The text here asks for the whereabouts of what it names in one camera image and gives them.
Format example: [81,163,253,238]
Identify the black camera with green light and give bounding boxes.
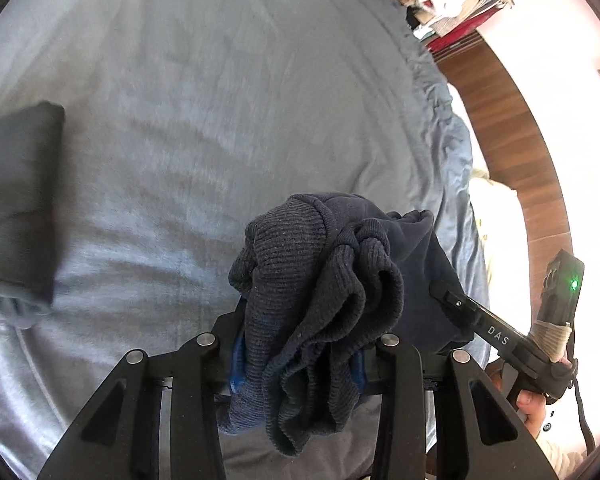
[526,248,586,363]

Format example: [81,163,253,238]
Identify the grey bed blanket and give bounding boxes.
[0,0,488,479]

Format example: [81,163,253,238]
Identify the black camera cable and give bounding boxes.
[564,328,598,453]

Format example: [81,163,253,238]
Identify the white pillow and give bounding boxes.
[446,81,534,340]

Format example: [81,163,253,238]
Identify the navy blue sweatpants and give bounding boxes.
[219,193,472,456]

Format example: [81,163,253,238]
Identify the person's right hand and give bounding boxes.
[514,390,573,441]

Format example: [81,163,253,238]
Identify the wooden headboard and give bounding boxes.
[434,32,572,318]

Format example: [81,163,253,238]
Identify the folded dark grey garment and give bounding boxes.
[0,102,65,328]

